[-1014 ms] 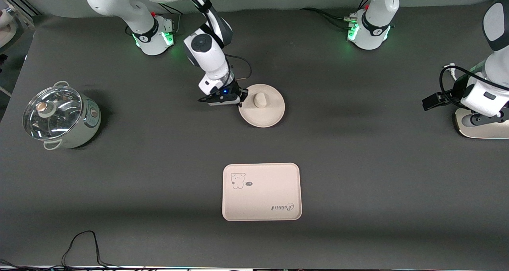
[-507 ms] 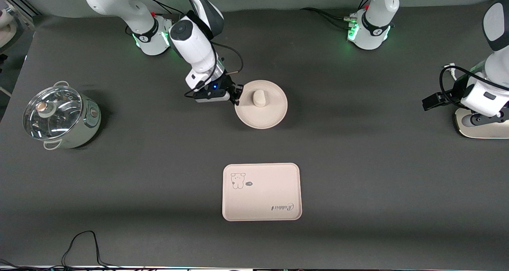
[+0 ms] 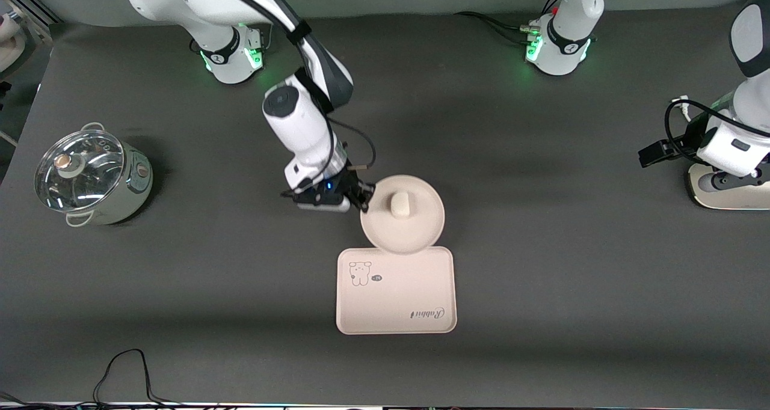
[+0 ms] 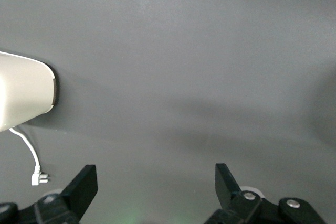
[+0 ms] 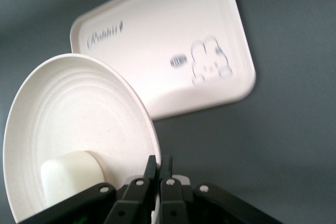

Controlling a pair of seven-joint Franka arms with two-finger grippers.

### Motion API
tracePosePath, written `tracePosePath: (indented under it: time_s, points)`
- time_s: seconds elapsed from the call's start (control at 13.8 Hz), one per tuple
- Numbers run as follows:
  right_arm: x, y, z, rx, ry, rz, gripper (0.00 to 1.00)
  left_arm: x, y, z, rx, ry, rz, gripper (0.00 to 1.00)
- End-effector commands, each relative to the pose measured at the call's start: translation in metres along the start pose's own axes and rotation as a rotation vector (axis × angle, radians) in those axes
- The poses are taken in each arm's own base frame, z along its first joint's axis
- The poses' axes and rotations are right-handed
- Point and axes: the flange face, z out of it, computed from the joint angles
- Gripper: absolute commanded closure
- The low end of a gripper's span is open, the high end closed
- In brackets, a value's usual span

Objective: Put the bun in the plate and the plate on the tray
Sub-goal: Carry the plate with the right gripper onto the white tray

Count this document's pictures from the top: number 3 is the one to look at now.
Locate glass pot lid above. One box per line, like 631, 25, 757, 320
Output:
34, 129, 128, 213

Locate dark grey table cover mat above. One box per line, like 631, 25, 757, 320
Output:
0, 0, 770, 406

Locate pale green electric cooking pot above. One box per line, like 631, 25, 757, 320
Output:
34, 122, 155, 228

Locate aluminium frame rail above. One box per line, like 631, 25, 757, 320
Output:
0, 0, 62, 29

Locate black left arm base cables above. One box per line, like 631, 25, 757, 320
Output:
454, 0, 564, 46

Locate white power plug cord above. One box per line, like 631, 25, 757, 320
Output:
670, 95, 693, 123

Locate beige round background object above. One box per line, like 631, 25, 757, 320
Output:
0, 10, 28, 75

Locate thin black floor cable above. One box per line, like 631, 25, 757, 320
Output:
0, 348, 199, 410

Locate beige white appliance base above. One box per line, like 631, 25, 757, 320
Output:
685, 162, 770, 211

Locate cream rectangular tray rabbit print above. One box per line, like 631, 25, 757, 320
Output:
335, 246, 458, 336

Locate round cream plate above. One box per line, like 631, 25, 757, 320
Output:
359, 174, 446, 256

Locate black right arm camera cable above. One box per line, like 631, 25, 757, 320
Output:
204, 0, 378, 192

